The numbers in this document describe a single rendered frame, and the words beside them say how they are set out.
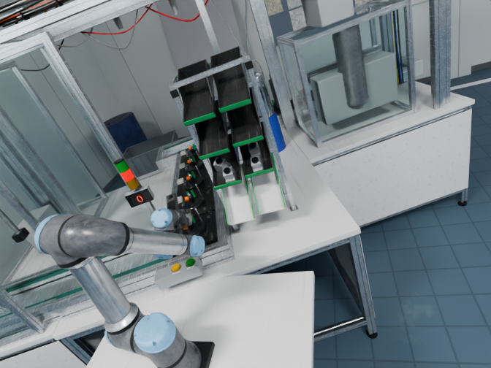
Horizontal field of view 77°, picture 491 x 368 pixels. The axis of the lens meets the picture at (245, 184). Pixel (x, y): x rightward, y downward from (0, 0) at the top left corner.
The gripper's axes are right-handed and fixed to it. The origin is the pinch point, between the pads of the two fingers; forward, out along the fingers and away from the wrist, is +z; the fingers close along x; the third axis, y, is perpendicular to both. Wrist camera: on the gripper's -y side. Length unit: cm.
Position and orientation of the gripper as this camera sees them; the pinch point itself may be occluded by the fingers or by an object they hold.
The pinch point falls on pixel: (183, 213)
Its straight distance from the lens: 155.5
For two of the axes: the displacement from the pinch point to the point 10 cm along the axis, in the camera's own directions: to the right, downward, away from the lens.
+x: 9.4, -3.5, -0.4
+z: 0.8, 1.0, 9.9
